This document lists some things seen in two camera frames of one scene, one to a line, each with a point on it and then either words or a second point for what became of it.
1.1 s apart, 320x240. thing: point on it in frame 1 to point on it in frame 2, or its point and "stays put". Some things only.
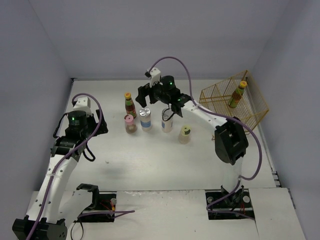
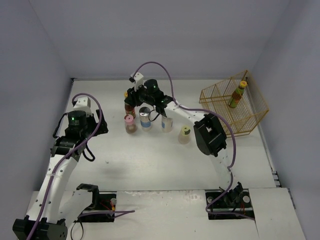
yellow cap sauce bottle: (235, 98) stays put
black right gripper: (152, 94) to (132, 99)
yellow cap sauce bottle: (129, 106) stays put
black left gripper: (100, 124) stays put
